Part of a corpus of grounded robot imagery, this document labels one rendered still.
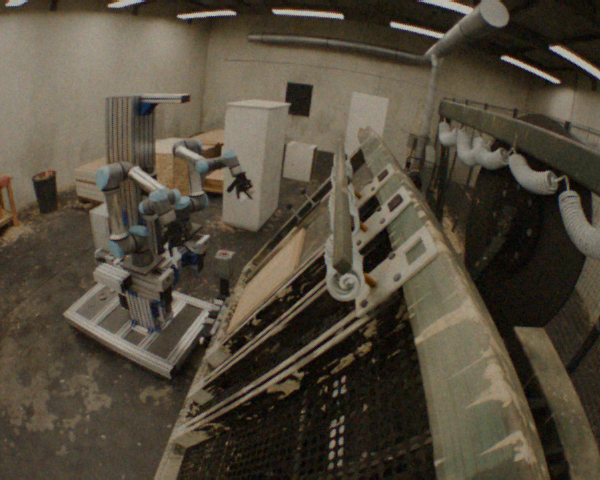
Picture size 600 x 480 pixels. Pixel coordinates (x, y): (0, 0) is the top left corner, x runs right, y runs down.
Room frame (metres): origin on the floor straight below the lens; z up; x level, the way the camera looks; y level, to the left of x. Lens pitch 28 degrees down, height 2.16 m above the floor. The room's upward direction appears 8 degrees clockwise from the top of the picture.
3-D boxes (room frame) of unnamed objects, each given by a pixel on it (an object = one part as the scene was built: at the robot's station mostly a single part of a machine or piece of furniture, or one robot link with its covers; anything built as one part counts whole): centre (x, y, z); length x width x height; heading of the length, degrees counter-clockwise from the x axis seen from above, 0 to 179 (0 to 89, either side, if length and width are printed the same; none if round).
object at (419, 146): (6.79, -2.28, 1.10); 1.37 x 0.70 x 2.20; 169
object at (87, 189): (5.32, 3.27, 0.32); 2.45 x 1.06 x 0.65; 169
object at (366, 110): (5.54, -0.84, 1.03); 0.61 x 0.58 x 2.05; 169
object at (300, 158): (6.87, 0.22, 0.36); 0.58 x 0.45 x 0.72; 79
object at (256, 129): (4.49, 0.79, 0.88); 0.90 x 0.60 x 1.75; 169
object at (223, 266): (1.91, 0.51, 0.84); 0.12 x 0.12 x 0.18; 87
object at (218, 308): (1.46, 0.46, 0.69); 0.50 x 0.14 x 0.24; 177
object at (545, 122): (0.91, -0.71, 1.85); 0.80 x 0.06 x 0.80; 177
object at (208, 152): (7.94, 2.56, 0.23); 2.45 x 1.03 x 0.45; 169
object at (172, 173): (3.49, 1.72, 0.63); 0.50 x 0.42 x 1.25; 1
